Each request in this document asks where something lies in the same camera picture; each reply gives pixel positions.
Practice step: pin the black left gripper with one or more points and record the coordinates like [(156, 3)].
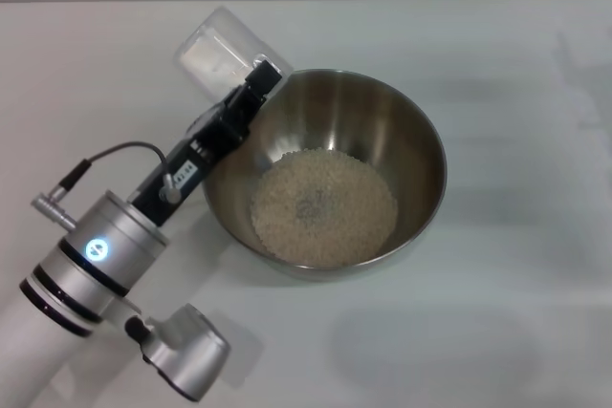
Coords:
[(191, 169)]

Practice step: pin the clear plastic measuring cup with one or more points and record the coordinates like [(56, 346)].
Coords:
[(215, 49)]

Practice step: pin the stainless steel mixing bowl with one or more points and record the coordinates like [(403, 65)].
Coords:
[(382, 140)]

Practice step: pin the white rice grains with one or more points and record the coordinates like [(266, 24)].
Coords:
[(334, 217)]

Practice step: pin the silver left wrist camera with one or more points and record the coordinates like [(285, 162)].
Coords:
[(186, 355)]

